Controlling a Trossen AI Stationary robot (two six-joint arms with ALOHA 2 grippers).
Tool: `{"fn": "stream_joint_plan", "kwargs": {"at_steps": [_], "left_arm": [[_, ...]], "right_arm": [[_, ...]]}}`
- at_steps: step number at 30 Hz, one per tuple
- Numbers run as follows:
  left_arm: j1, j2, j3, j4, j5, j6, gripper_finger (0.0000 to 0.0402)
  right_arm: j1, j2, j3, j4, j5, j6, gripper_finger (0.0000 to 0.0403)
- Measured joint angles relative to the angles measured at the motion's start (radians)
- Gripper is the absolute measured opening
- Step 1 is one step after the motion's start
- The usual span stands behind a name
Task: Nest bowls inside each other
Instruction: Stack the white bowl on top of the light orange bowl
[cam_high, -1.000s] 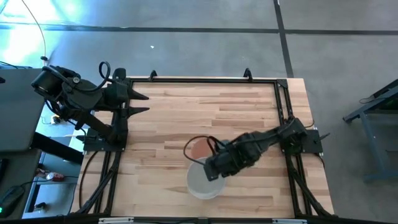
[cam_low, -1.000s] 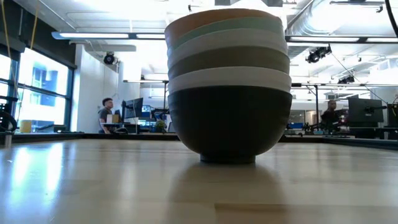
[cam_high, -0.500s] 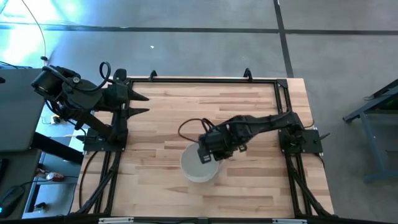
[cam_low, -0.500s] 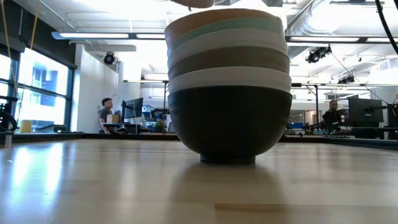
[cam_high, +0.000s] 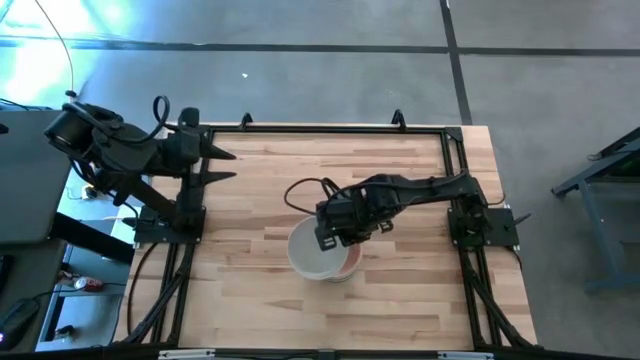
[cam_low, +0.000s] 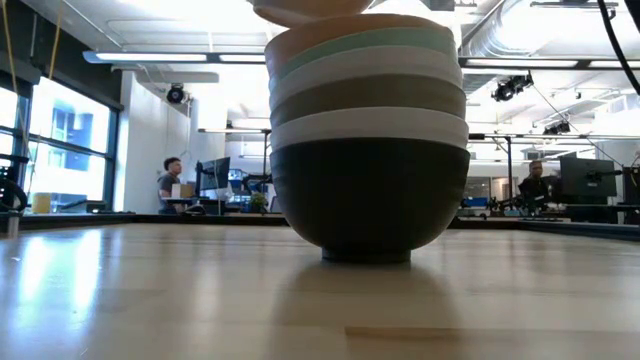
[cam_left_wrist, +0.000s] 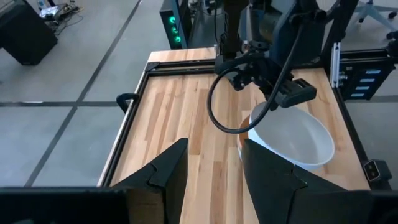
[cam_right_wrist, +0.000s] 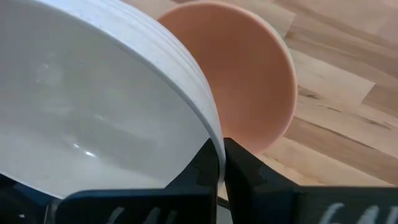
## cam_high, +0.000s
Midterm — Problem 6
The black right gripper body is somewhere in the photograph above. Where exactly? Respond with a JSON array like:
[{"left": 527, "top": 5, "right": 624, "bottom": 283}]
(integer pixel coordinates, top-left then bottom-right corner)
[{"left": 314, "top": 185, "right": 402, "bottom": 247}]

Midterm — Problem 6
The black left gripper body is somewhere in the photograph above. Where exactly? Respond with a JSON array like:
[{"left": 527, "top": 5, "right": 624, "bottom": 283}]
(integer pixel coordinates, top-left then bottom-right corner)
[{"left": 162, "top": 124, "right": 214, "bottom": 178}]

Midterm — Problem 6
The large white speckled bowl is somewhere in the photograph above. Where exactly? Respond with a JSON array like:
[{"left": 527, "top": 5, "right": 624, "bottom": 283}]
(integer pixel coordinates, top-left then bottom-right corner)
[{"left": 287, "top": 215, "right": 351, "bottom": 282}]

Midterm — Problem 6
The reddish brown bowl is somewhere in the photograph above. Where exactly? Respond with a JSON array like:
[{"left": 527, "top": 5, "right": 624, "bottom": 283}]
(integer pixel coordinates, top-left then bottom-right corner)
[{"left": 324, "top": 242, "right": 364, "bottom": 284}]

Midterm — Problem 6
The black desk beam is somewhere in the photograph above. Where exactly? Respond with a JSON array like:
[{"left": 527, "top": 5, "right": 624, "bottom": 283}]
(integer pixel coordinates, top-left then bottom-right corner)
[{"left": 48, "top": 212, "right": 136, "bottom": 265}]

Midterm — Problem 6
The grey desk top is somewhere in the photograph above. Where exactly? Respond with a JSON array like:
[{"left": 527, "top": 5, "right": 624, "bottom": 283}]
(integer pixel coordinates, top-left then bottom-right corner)
[{"left": 0, "top": 109, "right": 76, "bottom": 246}]

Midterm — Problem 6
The red drink can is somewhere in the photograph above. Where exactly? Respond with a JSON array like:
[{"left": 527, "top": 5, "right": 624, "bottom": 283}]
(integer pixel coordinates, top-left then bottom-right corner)
[{"left": 73, "top": 276, "right": 105, "bottom": 293}]

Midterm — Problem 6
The blue-grey metal cart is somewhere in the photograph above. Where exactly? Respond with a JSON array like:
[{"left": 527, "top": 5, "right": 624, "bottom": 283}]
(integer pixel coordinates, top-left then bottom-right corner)
[{"left": 551, "top": 127, "right": 640, "bottom": 294}]

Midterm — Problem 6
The black computer mouse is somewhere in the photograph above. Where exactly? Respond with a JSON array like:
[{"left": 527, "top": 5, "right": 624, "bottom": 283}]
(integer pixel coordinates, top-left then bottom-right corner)
[{"left": 0, "top": 297, "right": 41, "bottom": 347}]

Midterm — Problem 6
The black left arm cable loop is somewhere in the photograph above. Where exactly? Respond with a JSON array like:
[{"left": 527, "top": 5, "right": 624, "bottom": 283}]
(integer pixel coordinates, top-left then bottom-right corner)
[{"left": 151, "top": 94, "right": 173, "bottom": 134}]

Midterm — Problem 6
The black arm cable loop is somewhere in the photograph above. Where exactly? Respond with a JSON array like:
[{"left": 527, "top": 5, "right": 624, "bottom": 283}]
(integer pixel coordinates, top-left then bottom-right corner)
[
  {"left": 151, "top": 94, "right": 173, "bottom": 134},
  {"left": 283, "top": 177, "right": 342, "bottom": 217}
]

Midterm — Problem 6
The black right arm cable loop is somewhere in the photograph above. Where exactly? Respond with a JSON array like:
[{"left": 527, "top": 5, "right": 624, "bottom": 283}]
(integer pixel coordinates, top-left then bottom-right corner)
[{"left": 283, "top": 177, "right": 342, "bottom": 217}]

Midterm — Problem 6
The black aluminium table frame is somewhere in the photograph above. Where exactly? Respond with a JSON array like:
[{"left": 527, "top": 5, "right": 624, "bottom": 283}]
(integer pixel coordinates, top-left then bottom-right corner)
[{"left": 112, "top": 122, "right": 544, "bottom": 360}]

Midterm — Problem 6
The silver frame bracket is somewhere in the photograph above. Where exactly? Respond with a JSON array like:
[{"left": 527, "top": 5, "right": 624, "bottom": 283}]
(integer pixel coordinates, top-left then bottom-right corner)
[
  {"left": 437, "top": 350, "right": 496, "bottom": 360},
  {"left": 158, "top": 349, "right": 217, "bottom": 360}
]

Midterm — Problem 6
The thin hanging cable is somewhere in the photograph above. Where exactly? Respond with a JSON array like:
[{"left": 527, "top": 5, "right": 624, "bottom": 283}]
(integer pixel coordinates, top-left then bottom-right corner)
[{"left": 32, "top": 0, "right": 77, "bottom": 99}]

